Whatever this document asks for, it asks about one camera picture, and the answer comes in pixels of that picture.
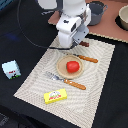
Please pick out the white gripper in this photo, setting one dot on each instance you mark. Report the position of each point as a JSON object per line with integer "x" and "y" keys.
{"x": 72, "y": 26}

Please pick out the brown sausage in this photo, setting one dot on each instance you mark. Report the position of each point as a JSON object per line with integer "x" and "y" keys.
{"x": 84, "y": 44}

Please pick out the grey two-handled pot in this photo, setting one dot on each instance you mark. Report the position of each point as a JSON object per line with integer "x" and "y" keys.
{"x": 97, "y": 10}

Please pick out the red tomato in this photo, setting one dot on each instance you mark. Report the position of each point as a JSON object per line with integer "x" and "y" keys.
{"x": 72, "y": 66}

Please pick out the white milk carton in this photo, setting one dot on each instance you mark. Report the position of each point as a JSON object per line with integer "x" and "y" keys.
{"x": 11, "y": 69}

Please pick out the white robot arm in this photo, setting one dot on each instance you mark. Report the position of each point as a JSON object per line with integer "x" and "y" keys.
{"x": 61, "y": 5}

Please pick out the beige round plate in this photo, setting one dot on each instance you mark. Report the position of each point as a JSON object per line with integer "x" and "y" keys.
{"x": 61, "y": 67}

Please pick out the beige bowl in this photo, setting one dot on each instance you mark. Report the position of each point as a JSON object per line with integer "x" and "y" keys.
{"x": 123, "y": 14}

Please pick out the yellow butter box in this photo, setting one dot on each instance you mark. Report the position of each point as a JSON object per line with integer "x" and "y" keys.
{"x": 55, "y": 96}

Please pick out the white woven placemat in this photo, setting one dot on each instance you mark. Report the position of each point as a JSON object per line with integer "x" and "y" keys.
{"x": 79, "y": 108}

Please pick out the knife with wooden handle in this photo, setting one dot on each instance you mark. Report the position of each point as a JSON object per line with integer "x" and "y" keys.
{"x": 83, "y": 57}

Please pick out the fork with wooden handle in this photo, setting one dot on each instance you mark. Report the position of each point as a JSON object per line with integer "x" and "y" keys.
{"x": 74, "y": 84}

